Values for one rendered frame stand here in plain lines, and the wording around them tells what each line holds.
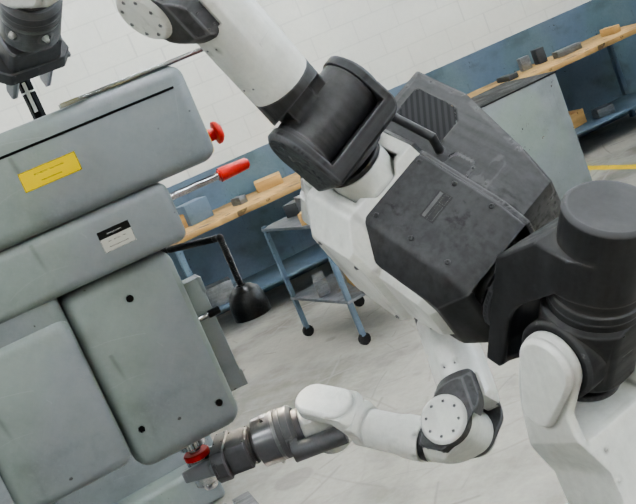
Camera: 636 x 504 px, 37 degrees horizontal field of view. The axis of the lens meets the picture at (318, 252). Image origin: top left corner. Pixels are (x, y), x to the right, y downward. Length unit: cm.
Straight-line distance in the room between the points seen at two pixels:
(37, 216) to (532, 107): 497
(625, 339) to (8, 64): 95
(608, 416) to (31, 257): 86
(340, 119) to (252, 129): 717
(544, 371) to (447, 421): 30
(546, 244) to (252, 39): 43
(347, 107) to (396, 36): 771
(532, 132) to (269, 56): 505
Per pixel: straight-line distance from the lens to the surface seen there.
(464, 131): 136
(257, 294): 174
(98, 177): 149
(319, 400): 161
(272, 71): 120
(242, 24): 118
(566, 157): 634
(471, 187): 129
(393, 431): 155
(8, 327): 151
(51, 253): 149
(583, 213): 113
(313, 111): 126
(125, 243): 150
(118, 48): 826
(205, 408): 159
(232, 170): 154
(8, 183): 148
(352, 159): 126
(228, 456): 166
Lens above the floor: 183
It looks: 11 degrees down
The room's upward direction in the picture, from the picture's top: 23 degrees counter-clockwise
